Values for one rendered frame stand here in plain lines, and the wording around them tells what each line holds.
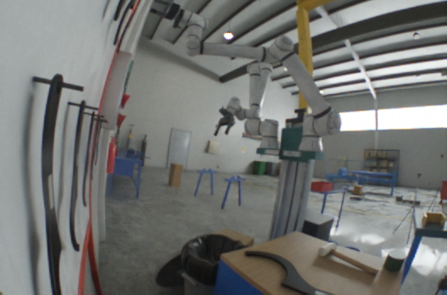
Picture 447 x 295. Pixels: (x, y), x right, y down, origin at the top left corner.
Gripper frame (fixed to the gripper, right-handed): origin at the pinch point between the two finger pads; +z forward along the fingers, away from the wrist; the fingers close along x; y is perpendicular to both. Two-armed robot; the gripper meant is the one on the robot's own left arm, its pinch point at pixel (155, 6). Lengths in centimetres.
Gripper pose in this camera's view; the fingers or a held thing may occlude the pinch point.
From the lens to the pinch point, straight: 116.0
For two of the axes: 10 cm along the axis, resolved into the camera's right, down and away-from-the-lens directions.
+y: 2.0, -9.8, 0.1
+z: -8.3, -1.8, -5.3
